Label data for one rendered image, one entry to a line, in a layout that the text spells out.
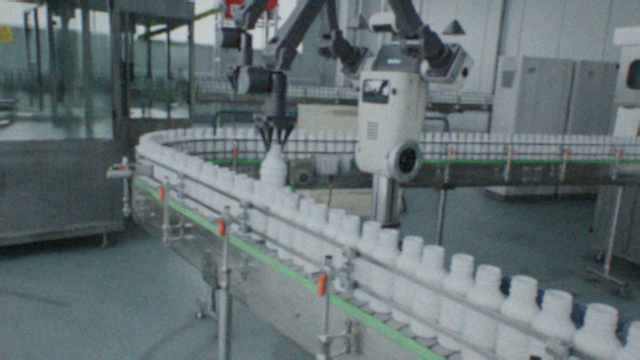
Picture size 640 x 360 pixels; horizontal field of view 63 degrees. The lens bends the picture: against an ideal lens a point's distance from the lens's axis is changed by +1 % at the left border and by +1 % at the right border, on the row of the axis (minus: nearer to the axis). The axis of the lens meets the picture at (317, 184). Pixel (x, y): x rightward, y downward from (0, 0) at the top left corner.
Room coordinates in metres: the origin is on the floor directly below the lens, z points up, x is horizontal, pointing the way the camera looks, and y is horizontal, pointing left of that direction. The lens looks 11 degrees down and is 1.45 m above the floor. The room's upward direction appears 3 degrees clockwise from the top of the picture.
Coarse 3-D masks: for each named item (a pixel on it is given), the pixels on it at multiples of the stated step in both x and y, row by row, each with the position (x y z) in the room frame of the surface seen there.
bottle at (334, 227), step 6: (330, 210) 1.15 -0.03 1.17; (336, 210) 1.17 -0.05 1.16; (342, 210) 1.16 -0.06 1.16; (330, 216) 1.14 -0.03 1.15; (336, 216) 1.13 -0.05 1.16; (342, 216) 1.14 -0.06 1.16; (330, 222) 1.14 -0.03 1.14; (336, 222) 1.13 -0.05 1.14; (324, 228) 1.15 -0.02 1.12; (330, 228) 1.13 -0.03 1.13; (336, 228) 1.13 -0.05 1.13; (324, 234) 1.14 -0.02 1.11; (330, 234) 1.12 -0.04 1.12; (336, 234) 1.12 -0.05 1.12; (336, 240) 1.12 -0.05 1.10; (324, 246) 1.14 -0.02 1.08; (330, 246) 1.12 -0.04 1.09; (324, 252) 1.13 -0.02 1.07; (330, 252) 1.12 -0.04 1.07; (324, 258) 1.13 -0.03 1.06
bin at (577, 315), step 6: (504, 276) 1.37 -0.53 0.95; (510, 276) 1.37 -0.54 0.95; (504, 282) 1.37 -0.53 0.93; (510, 282) 1.36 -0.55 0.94; (504, 288) 1.37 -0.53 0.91; (540, 288) 1.29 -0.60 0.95; (504, 294) 1.37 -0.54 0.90; (540, 294) 1.29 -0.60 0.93; (540, 300) 1.29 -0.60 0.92; (540, 306) 1.29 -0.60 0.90; (576, 306) 1.22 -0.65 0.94; (582, 306) 1.21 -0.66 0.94; (576, 312) 1.22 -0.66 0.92; (582, 312) 1.20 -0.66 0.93; (576, 318) 1.21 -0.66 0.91; (582, 318) 1.20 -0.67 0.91; (618, 318) 1.14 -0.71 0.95; (624, 318) 1.13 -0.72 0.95; (618, 324) 1.11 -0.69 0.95; (624, 324) 1.13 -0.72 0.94; (618, 330) 1.12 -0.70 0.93
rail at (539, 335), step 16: (176, 192) 1.82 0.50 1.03; (224, 192) 1.51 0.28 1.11; (208, 208) 1.60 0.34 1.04; (256, 208) 1.36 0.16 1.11; (288, 224) 1.23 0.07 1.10; (272, 240) 1.29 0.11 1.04; (304, 256) 1.17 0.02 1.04; (368, 256) 1.00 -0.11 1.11; (400, 272) 0.93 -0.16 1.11; (448, 272) 0.93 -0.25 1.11; (368, 288) 0.99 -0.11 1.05; (432, 288) 0.86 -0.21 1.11; (464, 304) 0.81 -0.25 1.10; (416, 320) 0.89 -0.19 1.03; (496, 320) 0.76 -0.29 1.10; (512, 320) 0.74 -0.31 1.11; (448, 336) 0.83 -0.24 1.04; (544, 336) 0.70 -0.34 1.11; (480, 352) 0.78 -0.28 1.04; (576, 352) 0.66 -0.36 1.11
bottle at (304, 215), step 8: (304, 200) 1.26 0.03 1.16; (312, 200) 1.26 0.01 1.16; (304, 208) 1.23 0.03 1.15; (296, 216) 1.24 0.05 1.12; (304, 216) 1.22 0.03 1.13; (304, 224) 1.22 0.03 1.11; (296, 232) 1.23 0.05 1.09; (296, 240) 1.23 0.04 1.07; (304, 240) 1.22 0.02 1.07; (296, 248) 1.23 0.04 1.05; (296, 256) 1.22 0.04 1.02; (296, 264) 1.23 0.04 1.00
